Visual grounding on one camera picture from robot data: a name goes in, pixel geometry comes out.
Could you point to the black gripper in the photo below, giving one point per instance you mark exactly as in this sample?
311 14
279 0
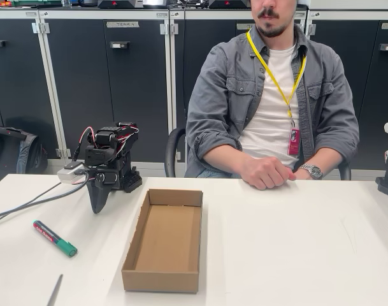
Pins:
99 188

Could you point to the green red marker pen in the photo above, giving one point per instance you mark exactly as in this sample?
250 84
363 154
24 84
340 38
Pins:
53 238

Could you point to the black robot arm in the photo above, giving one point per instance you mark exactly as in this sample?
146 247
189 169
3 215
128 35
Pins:
126 159

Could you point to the man's left forearm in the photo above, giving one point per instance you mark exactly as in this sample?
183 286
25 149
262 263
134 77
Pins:
330 169

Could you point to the man's right hand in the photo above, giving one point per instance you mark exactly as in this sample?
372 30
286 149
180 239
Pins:
263 172

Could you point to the man's left hand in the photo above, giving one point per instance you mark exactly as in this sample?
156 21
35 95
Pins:
295 175

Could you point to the grey cabinet hinge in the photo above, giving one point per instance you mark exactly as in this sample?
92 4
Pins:
310 29
169 28
40 28
63 153

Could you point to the open cardboard box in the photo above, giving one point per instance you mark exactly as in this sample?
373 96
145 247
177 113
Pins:
168 242

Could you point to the black chair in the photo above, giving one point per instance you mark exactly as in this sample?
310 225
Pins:
171 150

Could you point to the black backpack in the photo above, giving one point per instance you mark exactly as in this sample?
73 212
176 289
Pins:
9 153

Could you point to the thin grey stick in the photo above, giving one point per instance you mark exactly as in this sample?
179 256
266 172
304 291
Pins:
55 290

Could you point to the dark grey metal cabinet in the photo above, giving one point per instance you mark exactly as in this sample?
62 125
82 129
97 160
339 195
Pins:
189 48
372 63
79 63

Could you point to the man in grey shirt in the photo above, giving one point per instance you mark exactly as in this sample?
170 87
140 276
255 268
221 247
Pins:
238 95

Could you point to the black device red logo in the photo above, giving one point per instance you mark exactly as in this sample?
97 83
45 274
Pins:
120 4
228 4

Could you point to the clear drinking glass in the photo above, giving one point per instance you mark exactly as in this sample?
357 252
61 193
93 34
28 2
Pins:
67 2

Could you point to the pink name badge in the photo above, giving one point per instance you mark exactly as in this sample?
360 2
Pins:
294 141

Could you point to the green flat item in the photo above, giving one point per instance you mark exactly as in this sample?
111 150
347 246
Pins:
37 2

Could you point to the silver wrist watch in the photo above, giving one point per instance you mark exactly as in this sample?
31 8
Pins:
311 171

